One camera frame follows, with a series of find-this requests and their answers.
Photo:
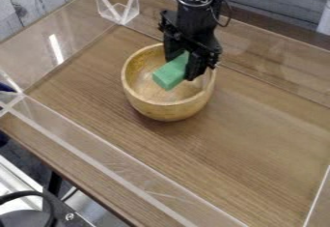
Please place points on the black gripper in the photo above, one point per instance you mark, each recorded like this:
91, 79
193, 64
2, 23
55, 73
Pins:
189, 33

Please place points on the green rectangular block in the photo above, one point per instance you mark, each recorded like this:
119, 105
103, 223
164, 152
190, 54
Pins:
170, 74

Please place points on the light wooden bowl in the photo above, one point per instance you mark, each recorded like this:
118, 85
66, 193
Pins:
154, 102

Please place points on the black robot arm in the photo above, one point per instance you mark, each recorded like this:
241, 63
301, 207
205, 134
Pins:
189, 29

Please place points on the white object at right edge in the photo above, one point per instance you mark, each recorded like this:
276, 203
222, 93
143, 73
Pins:
324, 24

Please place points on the blue object behind acrylic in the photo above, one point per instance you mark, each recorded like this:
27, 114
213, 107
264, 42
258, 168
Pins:
7, 88

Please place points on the black table leg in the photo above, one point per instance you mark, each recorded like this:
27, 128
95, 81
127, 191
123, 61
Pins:
55, 184

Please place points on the clear acrylic enclosure wall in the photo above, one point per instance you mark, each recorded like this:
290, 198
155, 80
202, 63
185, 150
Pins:
245, 165

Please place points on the black metal bracket with screw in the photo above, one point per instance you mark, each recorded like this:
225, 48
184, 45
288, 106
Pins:
66, 217

